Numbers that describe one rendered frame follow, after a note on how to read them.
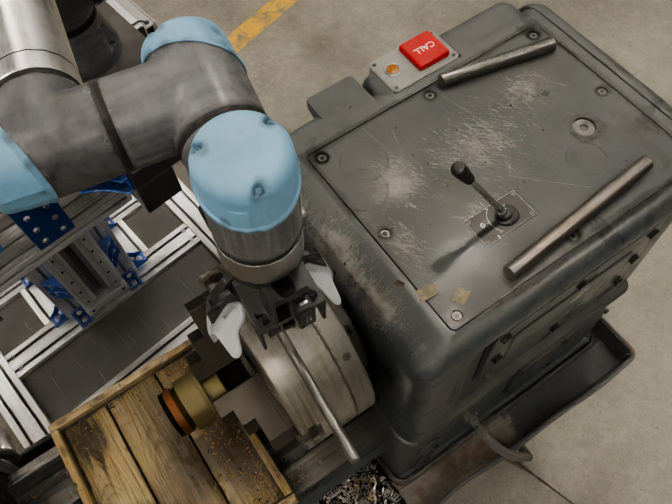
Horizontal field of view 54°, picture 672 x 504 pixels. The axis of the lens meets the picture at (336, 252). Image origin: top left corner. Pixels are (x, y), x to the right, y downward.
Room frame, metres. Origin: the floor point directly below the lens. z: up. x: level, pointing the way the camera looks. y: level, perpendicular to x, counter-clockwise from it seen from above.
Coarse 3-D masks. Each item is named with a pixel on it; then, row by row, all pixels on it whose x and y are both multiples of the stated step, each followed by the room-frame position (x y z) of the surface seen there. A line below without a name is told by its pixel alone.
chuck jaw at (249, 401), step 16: (240, 384) 0.31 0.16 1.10; (256, 384) 0.31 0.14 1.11; (224, 400) 0.29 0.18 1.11; (240, 400) 0.29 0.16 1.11; (256, 400) 0.29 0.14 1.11; (272, 400) 0.28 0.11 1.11; (224, 416) 0.27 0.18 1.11; (240, 416) 0.26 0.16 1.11; (256, 416) 0.26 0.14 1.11; (272, 416) 0.26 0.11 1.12; (272, 432) 0.24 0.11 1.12; (288, 432) 0.23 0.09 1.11
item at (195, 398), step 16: (176, 384) 0.32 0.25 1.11; (192, 384) 0.32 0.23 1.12; (208, 384) 0.32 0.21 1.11; (160, 400) 0.30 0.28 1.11; (176, 400) 0.30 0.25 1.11; (192, 400) 0.29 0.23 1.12; (208, 400) 0.29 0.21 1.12; (176, 416) 0.27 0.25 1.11; (192, 416) 0.27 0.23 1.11; (208, 416) 0.27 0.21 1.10
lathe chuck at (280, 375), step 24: (240, 336) 0.34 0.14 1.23; (264, 336) 0.34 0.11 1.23; (312, 336) 0.33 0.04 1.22; (264, 360) 0.31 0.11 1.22; (288, 360) 0.30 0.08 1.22; (312, 360) 0.31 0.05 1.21; (288, 384) 0.28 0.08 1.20; (336, 384) 0.28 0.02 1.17; (288, 408) 0.25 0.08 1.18; (312, 408) 0.25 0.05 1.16; (336, 408) 0.26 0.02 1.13
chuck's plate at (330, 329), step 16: (320, 304) 0.38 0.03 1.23; (320, 320) 0.35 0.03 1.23; (336, 320) 0.35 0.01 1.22; (320, 336) 0.34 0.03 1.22; (336, 336) 0.33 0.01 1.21; (336, 352) 0.32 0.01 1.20; (352, 352) 0.32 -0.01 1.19; (352, 368) 0.30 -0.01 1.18; (352, 384) 0.28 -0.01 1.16; (368, 384) 0.29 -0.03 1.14; (368, 400) 0.27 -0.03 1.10
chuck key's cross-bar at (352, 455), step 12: (288, 336) 0.31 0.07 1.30; (288, 348) 0.29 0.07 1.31; (300, 360) 0.27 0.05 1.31; (300, 372) 0.25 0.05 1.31; (312, 384) 0.24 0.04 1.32; (312, 396) 0.22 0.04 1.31; (324, 408) 0.21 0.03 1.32; (336, 420) 0.19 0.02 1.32; (336, 432) 0.18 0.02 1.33; (348, 444) 0.16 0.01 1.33; (348, 456) 0.15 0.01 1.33
